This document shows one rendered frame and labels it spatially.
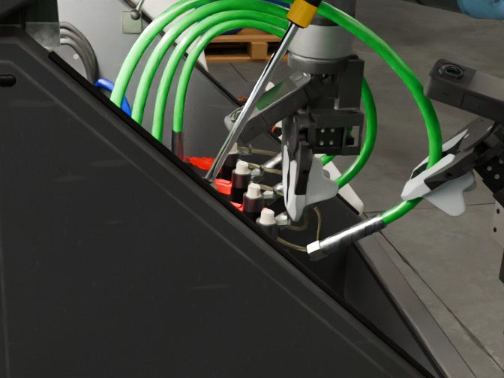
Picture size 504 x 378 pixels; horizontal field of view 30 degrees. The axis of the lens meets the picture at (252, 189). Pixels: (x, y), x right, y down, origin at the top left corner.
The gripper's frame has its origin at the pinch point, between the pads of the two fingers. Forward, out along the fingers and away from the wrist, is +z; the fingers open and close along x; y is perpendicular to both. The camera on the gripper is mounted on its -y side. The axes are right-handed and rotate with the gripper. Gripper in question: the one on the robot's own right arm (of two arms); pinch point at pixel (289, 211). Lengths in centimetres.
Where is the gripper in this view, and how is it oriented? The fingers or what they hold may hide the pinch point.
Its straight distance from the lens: 117.3
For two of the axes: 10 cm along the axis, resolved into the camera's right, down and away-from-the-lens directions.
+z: -0.5, 9.2, 4.0
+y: 9.8, -0.4, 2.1
